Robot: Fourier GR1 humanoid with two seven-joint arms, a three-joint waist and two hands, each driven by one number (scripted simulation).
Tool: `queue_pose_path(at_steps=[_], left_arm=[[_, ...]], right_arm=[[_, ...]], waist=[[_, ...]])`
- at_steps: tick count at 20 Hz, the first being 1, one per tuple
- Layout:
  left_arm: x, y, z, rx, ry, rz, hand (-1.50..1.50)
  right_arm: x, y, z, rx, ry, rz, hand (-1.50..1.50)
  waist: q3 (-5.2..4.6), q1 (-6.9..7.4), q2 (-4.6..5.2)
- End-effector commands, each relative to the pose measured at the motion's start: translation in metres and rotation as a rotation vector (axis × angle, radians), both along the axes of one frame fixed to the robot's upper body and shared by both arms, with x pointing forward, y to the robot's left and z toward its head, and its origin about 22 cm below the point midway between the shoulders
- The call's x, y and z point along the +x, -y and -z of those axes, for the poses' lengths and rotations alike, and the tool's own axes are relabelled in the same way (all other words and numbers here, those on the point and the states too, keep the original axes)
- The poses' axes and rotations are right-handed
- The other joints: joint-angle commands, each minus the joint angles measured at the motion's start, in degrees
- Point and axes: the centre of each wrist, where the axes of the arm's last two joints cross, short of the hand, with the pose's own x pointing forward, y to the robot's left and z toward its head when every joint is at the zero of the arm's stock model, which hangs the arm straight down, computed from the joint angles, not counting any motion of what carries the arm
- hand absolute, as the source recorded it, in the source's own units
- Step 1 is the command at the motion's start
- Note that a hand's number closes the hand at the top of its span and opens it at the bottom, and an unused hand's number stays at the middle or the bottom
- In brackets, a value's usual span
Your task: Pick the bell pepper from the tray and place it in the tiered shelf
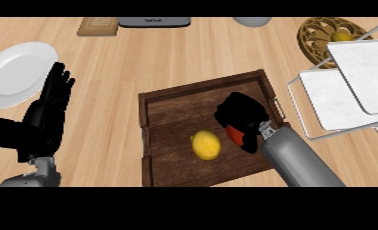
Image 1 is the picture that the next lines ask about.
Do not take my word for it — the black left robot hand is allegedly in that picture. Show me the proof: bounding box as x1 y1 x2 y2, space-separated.
0 61 77 164

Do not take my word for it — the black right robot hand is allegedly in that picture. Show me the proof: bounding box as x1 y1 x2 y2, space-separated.
212 91 272 155

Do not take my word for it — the red bell pepper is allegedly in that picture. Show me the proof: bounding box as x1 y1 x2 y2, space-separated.
224 124 248 148

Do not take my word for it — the dark wooden tray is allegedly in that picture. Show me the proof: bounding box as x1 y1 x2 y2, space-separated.
137 68 292 188

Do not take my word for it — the white tiered shelf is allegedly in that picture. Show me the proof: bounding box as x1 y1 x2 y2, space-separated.
286 25 378 142

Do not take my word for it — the yellow lemon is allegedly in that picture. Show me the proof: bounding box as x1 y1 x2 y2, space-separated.
189 130 223 161

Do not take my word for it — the white plate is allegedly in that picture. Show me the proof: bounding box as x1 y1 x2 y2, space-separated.
0 41 60 110

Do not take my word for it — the round wicker basket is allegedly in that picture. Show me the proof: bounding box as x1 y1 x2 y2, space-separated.
295 17 375 69

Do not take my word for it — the grey bowl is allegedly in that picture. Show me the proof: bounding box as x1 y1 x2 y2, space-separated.
232 17 273 28

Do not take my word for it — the tan wooden block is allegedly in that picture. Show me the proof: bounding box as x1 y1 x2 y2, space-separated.
75 17 119 37

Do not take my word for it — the small yellow fruit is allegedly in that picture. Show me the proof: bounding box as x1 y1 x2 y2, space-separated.
329 30 354 43

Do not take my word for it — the grey appliance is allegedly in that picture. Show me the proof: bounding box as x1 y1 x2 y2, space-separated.
117 17 192 29

